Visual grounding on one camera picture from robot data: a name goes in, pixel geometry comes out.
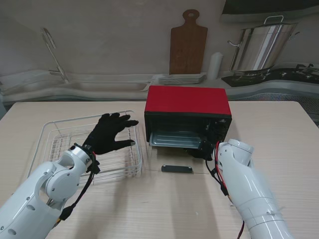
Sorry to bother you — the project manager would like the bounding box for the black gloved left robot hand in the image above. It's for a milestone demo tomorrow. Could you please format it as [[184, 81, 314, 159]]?
[[82, 113, 140, 155]]

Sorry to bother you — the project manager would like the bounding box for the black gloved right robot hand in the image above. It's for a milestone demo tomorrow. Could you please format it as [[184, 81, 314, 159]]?
[[183, 147, 212, 160]]

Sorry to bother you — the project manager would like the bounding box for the ribbed metal baking tray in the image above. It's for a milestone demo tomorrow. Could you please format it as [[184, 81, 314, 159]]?
[[149, 131, 207, 148]]

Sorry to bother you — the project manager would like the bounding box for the red black toaster oven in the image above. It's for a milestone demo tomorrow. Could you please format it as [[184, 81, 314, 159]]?
[[144, 86, 234, 150]]

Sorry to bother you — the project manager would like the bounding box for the steel kitchen sink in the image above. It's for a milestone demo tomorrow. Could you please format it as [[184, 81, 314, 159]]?
[[24, 81, 150, 92]]

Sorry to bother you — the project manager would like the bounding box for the stack of white plates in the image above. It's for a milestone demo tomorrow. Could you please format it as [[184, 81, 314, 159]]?
[[158, 73, 208, 85]]

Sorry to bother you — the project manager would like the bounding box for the chrome kitchen faucet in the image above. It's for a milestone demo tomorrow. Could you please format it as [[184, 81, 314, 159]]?
[[41, 27, 70, 83]]

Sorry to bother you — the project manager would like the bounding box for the white paper towel roll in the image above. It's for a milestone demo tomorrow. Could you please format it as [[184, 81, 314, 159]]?
[[208, 52, 223, 80]]

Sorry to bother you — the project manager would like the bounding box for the brown wooden cutting board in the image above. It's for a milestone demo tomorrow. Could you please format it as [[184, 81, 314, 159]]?
[[169, 9, 209, 75]]

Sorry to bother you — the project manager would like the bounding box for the black gas stove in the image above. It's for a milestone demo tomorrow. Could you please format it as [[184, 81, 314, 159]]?
[[221, 63, 319, 88]]

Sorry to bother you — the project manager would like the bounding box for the tall steel stock pot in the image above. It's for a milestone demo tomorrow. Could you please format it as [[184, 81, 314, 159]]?
[[227, 15, 301, 73]]

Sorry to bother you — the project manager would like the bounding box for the dark range hood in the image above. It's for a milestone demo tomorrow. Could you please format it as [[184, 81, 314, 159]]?
[[219, 0, 319, 24]]

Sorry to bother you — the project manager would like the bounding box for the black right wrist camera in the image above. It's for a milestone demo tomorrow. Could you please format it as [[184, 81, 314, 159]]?
[[198, 139, 216, 156]]

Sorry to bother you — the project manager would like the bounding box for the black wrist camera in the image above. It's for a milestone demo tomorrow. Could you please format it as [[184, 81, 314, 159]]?
[[89, 160, 101, 176], [198, 139, 216, 156]]

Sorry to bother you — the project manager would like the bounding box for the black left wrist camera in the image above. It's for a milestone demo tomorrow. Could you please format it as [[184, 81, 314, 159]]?
[[89, 160, 101, 176]]

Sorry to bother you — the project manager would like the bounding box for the red black right arm cable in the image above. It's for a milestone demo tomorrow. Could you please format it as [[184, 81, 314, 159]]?
[[205, 141, 246, 239]]

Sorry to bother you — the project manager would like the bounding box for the red black arm cable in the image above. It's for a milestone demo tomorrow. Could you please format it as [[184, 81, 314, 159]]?
[[54, 151, 101, 225], [205, 141, 246, 239]]

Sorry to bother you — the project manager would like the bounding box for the white wire dish rack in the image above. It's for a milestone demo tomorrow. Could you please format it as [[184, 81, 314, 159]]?
[[26, 110, 146, 186]]

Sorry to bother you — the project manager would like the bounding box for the red black left arm cable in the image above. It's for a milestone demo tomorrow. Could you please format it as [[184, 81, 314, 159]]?
[[54, 151, 101, 225]]

